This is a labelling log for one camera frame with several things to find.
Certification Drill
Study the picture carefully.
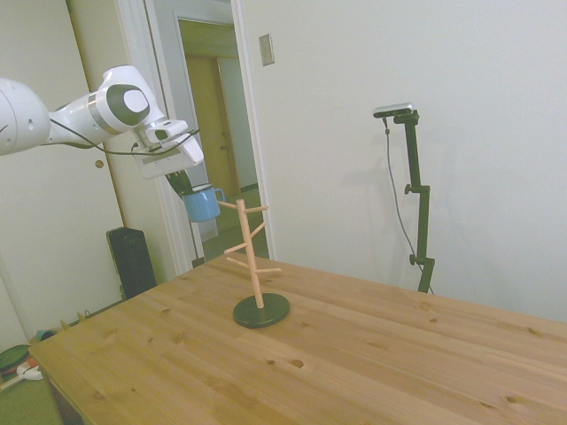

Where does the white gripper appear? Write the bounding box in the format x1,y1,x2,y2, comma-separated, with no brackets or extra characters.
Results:
140,136,206,197

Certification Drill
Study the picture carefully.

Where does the blue enamel mug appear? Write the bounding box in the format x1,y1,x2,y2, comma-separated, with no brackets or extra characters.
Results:
182,183,227,224

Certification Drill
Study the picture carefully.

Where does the wooden mug tree black base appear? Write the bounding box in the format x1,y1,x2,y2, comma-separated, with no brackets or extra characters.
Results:
219,198,291,330

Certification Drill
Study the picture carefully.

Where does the wooden hallway door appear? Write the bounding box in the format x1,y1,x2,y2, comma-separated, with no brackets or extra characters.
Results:
215,56,244,192

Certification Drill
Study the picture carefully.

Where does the teal floor item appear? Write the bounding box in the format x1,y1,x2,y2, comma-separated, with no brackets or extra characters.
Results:
27,328,58,345

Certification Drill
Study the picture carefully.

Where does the green round floor item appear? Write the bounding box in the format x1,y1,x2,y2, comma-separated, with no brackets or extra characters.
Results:
0,344,33,378

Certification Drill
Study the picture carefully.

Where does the white orange floor item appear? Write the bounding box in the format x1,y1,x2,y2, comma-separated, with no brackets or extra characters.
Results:
0,359,44,391

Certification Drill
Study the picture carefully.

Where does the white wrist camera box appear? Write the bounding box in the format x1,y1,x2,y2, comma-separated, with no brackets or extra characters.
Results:
144,119,189,144

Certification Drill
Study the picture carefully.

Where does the black robot camera cable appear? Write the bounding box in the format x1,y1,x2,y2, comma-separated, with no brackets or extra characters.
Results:
47,117,201,157

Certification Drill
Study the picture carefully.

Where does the grey wall switch plate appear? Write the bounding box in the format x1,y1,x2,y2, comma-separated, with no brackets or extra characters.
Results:
258,33,276,68

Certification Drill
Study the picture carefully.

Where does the silver exterior camera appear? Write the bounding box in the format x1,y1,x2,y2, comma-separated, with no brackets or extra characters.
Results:
372,102,418,120

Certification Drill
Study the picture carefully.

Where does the black jointed camera stand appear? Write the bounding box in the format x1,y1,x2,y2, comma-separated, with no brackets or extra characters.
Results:
389,110,437,295

